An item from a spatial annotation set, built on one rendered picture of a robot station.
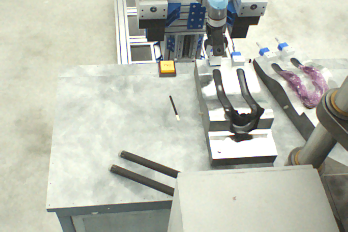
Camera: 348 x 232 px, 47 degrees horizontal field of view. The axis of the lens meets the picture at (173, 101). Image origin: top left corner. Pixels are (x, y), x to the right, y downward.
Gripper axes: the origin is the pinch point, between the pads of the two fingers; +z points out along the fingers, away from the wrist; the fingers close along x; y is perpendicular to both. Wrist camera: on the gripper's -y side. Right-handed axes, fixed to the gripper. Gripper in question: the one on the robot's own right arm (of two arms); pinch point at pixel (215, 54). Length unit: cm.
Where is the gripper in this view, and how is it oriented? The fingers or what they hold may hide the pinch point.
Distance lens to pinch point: 181.0
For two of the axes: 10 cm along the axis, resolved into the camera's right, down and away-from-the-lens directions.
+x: -9.9, 1.1, -0.1
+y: -1.0, -8.6, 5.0
